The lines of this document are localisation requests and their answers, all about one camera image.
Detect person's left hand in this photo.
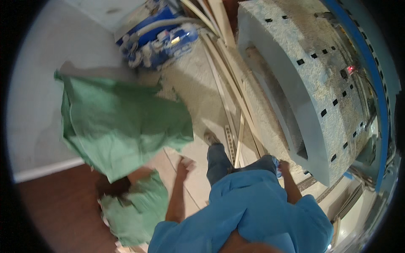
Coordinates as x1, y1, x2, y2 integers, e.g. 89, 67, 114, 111
176, 156, 197, 183

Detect person's right hand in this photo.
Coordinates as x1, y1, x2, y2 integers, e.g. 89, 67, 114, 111
278, 160, 290, 178

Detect person's legs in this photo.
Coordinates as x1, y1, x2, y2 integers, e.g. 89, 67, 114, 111
203, 129, 283, 187

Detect perforated metal strip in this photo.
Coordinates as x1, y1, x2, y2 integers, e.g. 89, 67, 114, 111
224, 125, 237, 165

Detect short wooden strip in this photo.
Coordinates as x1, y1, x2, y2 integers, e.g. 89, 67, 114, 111
234, 111, 246, 168

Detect person's body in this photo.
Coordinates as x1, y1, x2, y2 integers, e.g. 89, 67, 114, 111
148, 169, 335, 253

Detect bundle of long wooden strips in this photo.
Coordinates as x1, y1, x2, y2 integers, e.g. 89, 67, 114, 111
180, 0, 267, 159

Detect blue dust collector machine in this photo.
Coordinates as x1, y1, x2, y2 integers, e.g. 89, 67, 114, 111
116, 3, 200, 71

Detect large grey sawdust-covered machine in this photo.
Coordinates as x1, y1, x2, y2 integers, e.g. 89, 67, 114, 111
237, 0, 380, 187

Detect grey flexible hose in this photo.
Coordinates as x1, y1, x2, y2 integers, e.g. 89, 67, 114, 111
137, 16, 203, 36

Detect blue metal machine frame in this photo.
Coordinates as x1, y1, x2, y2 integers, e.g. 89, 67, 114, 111
321, 0, 390, 193

